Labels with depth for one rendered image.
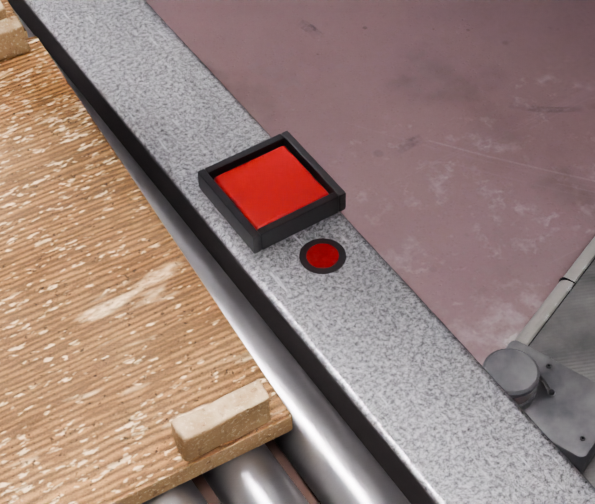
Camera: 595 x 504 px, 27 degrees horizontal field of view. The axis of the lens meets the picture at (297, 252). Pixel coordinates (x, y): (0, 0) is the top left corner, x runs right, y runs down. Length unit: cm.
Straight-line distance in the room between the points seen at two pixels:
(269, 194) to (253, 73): 152
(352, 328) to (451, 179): 139
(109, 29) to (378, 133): 127
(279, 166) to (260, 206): 4
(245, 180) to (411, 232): 123
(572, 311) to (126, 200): 95
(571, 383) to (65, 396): 93
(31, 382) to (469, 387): 27
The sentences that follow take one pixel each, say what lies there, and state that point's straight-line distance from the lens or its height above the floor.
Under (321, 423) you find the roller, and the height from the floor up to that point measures 92.
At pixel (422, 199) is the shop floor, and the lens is 215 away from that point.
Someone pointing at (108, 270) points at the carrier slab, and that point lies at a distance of 83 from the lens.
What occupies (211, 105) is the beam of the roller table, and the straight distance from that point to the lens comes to 96.
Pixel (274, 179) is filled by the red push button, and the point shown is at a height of 93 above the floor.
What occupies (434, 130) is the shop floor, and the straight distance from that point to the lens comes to 228.
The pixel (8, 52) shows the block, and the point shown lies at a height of 94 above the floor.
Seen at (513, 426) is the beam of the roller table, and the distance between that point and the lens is 78.
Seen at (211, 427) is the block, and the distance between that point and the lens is 72.
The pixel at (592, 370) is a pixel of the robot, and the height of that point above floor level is 24.
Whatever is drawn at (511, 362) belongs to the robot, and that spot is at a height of 32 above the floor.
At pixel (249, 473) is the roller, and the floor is 92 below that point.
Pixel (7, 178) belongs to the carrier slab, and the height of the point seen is 94.
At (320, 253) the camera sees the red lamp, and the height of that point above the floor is 92.
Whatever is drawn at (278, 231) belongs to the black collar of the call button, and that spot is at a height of 93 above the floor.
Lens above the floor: 156
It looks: 49 degrees down
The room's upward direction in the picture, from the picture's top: 1 degrees counter-clockwise
